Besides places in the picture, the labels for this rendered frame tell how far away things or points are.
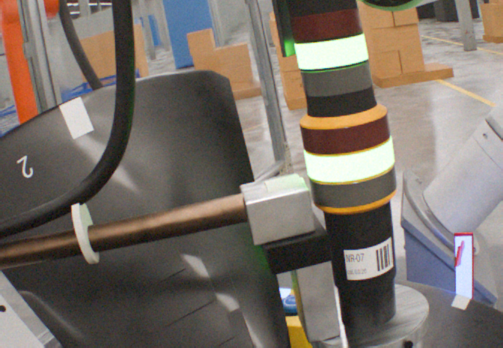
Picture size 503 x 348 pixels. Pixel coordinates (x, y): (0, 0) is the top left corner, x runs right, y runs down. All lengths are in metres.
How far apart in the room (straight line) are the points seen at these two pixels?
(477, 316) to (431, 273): 0.35
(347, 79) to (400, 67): 8.24
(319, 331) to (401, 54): 8.24
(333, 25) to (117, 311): 0.20
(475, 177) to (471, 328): 0.42
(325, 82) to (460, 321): 0.35
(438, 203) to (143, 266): 0.67
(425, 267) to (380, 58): 7.58
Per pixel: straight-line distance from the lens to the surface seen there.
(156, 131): 0.38
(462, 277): 0.70
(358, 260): 0.29
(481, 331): 0.55
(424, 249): 0.90
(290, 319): 0.79
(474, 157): 0.93
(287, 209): 0.27
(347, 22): 0.26
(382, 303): 0.30
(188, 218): 0.27
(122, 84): 0.26
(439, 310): 0.57
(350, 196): 0.27
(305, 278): 0.28
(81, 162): 0.38
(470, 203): 0.93
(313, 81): 0.26
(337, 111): 0.26
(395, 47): 8.46
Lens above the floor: 1.48
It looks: 15 degrees down
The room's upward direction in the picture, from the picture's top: 12 degrees counter-clockwise
